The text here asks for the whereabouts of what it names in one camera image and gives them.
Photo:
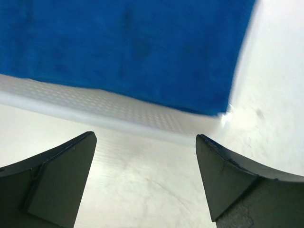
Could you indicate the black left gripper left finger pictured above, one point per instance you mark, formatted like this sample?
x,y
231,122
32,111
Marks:
x,y
45,190

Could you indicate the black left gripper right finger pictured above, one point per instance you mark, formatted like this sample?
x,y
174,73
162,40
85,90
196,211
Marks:
x,y
242,193

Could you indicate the blue towel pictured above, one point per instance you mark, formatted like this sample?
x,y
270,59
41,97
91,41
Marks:
x,y
177,53

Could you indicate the white left plastic basket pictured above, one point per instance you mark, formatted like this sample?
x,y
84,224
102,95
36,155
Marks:
x,y
108,110

